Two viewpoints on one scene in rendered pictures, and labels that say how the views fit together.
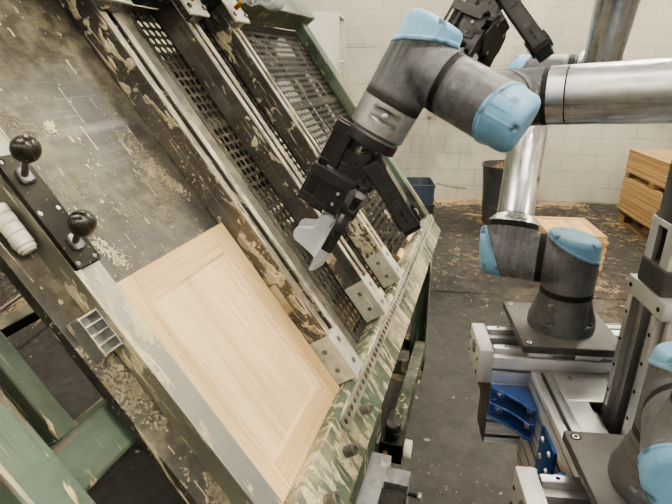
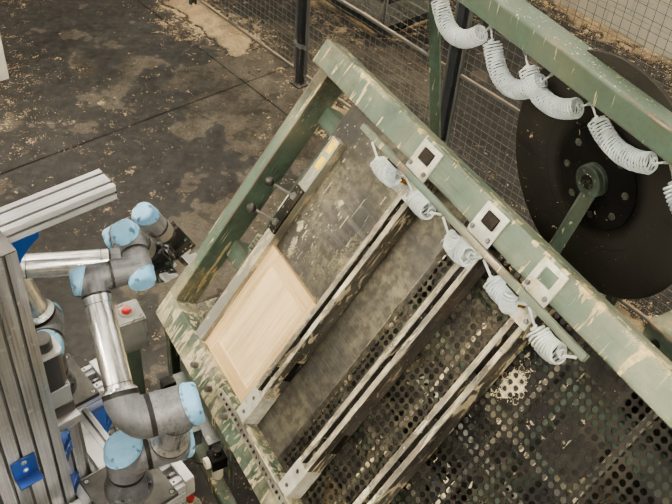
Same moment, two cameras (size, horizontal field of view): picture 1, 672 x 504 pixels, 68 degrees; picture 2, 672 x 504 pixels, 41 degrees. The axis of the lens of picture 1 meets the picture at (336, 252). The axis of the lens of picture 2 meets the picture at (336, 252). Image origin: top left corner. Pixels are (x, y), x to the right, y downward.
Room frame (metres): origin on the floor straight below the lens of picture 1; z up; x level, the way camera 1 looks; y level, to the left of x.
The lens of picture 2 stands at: (2.48, -1.33, 3.52)
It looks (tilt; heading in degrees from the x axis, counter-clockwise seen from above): 43 degrees down; 130
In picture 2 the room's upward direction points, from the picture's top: 5 degrees clockwise
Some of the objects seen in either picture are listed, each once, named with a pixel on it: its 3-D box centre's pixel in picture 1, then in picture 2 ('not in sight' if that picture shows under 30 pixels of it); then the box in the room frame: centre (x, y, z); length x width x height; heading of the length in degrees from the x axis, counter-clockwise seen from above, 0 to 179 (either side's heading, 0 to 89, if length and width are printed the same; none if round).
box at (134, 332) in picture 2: not in sight; (128, 327); (0.35, -0.05, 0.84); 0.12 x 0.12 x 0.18; 73
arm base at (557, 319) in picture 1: (563, 305); (127, 477); (1.06, -0.54, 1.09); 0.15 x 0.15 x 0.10
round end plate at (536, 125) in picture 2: not in sight; (594, 179); (1.62, 0.89, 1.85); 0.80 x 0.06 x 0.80; 163
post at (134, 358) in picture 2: not in sight; (138, 399); (0.35, -0.05, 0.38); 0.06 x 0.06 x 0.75; 73
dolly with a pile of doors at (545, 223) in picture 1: (557, 247); not in sight; (3.83, -1.84, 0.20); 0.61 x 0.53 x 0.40; 174
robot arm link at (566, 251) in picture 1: (568, 259); (126, 455); (1.06, -0.54, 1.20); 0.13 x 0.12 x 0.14; 66
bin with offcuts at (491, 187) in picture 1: (503, 194); not in sight; (5.14, -1.79, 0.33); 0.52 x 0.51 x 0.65; 174
